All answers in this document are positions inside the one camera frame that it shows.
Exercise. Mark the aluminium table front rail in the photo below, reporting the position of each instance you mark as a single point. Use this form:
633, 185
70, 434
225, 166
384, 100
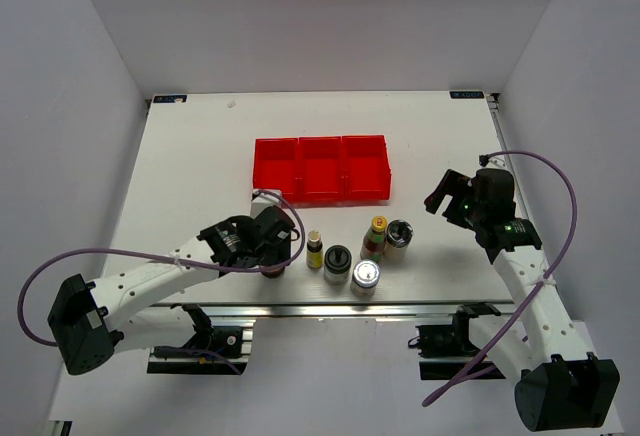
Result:
317, 310

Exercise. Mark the right red plastic bin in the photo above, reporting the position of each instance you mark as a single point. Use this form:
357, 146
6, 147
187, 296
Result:
367, 169

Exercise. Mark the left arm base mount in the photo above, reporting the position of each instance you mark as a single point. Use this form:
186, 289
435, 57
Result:
215, 345

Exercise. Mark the left blue corner label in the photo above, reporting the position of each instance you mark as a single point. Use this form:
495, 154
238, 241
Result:
169, 99

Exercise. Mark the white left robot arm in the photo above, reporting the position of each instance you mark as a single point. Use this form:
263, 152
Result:
93, 320

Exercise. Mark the silver lid glass jar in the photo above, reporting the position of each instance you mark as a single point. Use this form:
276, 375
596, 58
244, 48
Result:
365, 278

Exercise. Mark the right blue corner label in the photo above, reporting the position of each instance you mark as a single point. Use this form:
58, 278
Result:
466, 94

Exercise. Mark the red plastic bin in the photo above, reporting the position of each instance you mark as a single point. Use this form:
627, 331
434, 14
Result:
275, 166
321, 179
367, 169

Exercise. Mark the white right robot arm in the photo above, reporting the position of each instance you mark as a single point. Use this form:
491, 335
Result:
559, 382

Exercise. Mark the black lid spice jar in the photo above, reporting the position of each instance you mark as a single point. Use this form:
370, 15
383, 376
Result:
337, 265

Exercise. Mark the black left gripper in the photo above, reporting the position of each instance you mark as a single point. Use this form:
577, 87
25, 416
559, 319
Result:
280, 253

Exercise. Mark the yellow cap sauce bottle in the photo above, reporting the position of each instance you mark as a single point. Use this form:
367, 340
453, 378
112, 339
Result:
374, 239

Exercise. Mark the small yellow label bottle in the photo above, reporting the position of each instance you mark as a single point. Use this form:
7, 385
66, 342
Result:
314, 250

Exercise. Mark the middle red plastic bin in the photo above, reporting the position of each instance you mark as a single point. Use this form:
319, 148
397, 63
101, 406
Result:
321, 179

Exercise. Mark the red lid sauce jar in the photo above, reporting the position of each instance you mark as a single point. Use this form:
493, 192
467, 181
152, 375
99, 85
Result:
272, 273

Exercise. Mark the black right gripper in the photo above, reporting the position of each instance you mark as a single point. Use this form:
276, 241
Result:
453, 184

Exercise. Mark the blue corner label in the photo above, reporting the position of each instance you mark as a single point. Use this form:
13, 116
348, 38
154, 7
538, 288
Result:
466, 94
169, 99

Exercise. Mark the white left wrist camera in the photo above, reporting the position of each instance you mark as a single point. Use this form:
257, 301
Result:
260, 201

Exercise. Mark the left red plastic bin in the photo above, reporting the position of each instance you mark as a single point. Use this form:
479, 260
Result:
275, 166

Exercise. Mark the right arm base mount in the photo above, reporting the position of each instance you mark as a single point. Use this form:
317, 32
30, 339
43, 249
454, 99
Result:
444, 349

